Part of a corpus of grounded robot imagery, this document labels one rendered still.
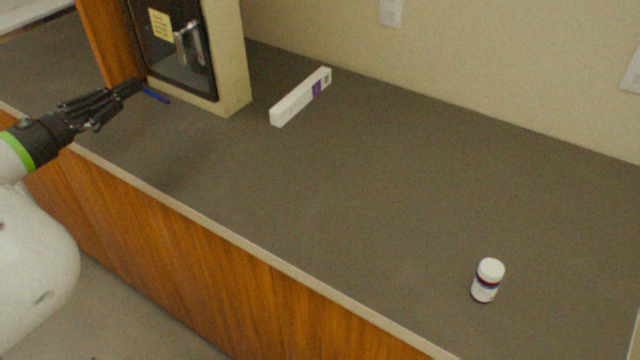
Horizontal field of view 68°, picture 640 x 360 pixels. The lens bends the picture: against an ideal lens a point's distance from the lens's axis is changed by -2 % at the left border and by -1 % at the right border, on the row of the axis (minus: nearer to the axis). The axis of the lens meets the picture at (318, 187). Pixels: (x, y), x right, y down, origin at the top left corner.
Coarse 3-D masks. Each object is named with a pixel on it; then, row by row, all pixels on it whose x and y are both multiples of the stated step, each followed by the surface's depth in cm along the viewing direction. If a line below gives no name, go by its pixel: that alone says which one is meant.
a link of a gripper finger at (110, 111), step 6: (114, 102) 101; (108, 108) 100; (114, 108) 101; (120, 108) 103; (96, 114) 99; (102, 114) 99; (108, 114) 100; (114, 114) 102; (96, 120) 97; (102, 120) 99; (108, 120) 101; (96, 132) 98
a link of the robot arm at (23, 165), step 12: (0, 132) 89; (0, 144) 87; (12, 144) 88; (0, 156) 86; (12, 156) 87; (24, 156) 89; (0, 168) 86; (12, 168) 88; (24, 168) 90; (12, 180) 89
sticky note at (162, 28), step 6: (150, 12) 122; (156, 12) 120; (156, 18) 122; (162, 18) 120; (168, 18) 119; (156, 24) 123; (162, 24) 122; (168, 24) 120; (156, 30) 125; (162, 30) 123; (168, 30) 122; (162, 36) 125; (168, 36) 123; (174, 42) 123
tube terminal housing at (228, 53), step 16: (208, 0) 110; (224, 0) 115; (208, 16) 112; (224, 16) 117; (240, 16) 121; (224, 32) 119; (240, 32) 124; (224, 48) 121; (240, 48) 126; (224, 64) 123; (240, 64) 128; (160, 80) 141; (224, 80) 126; (240, 80) 131; (176, 96) 140; (192, 96) 136; (224, 96) 128; (240, 96) 134; (224, 112) 131
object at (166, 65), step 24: (144, 0) 120; (168, 0) 115; (192, 0) 110; (144, 24) 126; (192, 24) 115; (144, 48) 133; (168, 48) 126; (192, 48) 120; (168, 72) 133; (192, 72) 126; (216, 96) 127
